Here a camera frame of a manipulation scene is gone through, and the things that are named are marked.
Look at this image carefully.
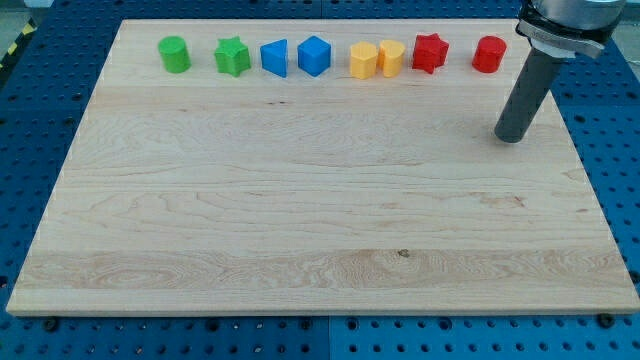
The red cylinder block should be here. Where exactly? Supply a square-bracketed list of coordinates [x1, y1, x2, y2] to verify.
[472, 36, 507, 73]

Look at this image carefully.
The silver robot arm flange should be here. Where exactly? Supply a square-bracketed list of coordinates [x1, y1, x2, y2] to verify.
[516, 0, 626, 59]

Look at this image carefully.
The blue triangle block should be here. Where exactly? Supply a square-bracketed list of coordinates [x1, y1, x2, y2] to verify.
[260, 39, 288, 78]

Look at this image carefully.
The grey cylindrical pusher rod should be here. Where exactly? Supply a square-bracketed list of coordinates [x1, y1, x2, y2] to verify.
[494, 48, 565, 143]

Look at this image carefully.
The green cylinder block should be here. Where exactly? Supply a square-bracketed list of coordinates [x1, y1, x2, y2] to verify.
[158, 36, 191, 73]

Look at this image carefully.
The light wooden board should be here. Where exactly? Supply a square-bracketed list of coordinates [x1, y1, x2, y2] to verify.
[7, 19, 639, 317]

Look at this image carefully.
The blue cube block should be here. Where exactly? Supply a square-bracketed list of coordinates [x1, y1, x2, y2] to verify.
[297, 36, 331, 77]

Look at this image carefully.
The red star block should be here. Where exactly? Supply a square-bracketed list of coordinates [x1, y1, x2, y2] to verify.
[412, 33, 449, 74]

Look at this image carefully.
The green star block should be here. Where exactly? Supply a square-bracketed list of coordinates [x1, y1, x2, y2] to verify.
[214, 36, 251, 77]

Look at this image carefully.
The yellow pentagon block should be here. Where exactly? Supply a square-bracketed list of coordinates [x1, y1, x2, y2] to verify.
[349, 41, 378, 80]

